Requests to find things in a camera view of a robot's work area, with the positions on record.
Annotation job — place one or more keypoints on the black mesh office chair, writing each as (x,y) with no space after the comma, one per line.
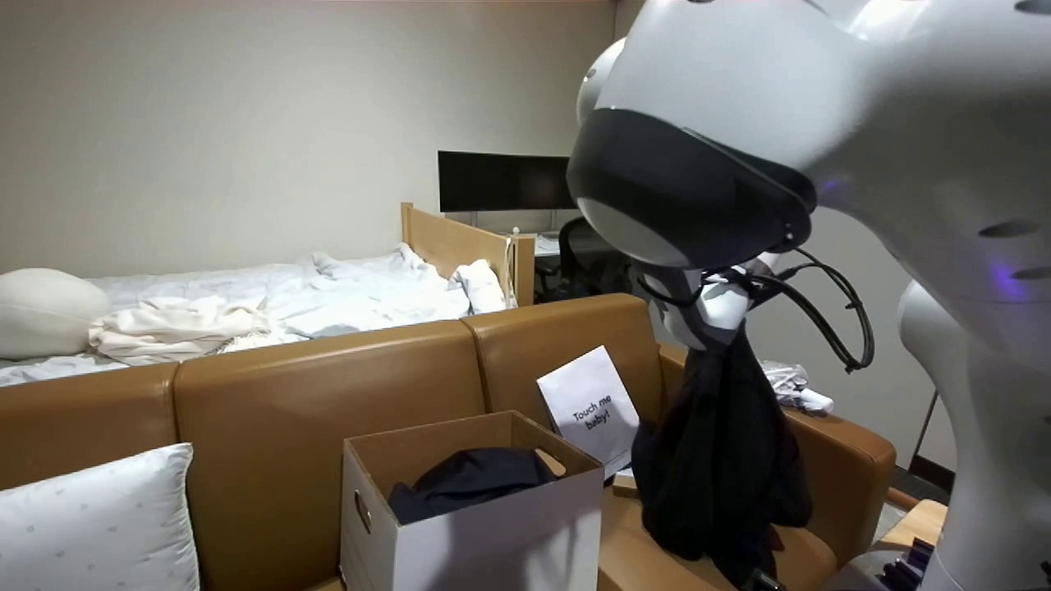
(579,264)

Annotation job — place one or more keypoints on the cardboard box with white front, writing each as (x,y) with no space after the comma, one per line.
(493,542)

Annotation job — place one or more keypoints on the black garment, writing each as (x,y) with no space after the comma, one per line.
(716,459)

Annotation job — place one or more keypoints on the white paper sign with text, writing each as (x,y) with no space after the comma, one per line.
(591,406)

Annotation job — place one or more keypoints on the black wide monitor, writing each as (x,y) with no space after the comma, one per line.
(505,182)

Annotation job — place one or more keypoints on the brown cardboard box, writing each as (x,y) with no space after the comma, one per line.
(282,427)

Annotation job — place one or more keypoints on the crumpled white blanket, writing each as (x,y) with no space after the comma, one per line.
(175,330)

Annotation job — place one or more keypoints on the round white pillow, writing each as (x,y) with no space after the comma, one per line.
(44,311)

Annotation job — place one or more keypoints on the white square pillow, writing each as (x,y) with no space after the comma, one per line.
(93,525)

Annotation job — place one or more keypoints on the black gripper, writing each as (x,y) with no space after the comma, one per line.
(725,306)

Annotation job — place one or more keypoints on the white bed mattress sheet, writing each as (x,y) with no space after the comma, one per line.
(348,291)

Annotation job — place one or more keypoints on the wooden bed frame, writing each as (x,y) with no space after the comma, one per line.
(462,244)

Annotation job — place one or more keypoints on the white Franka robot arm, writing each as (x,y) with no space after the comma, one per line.
(874,100)

